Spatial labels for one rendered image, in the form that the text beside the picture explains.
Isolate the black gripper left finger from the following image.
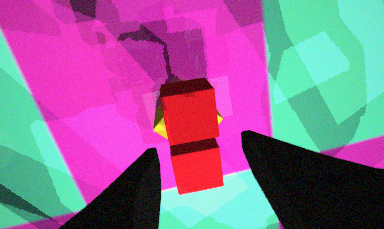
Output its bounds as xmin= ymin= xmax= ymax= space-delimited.
xmin=59 ymin=147 xmax=161 ymax=229

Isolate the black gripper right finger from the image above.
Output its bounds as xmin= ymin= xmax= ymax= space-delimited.
xmin=241 ymin=130 xmax=384 ymax=229

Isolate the dark red cube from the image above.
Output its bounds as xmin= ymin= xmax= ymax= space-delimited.
xmin=170 ymin=138 xmax=224 ymax=195
xmin=160 ymin=77 xmax=219 ymax=146

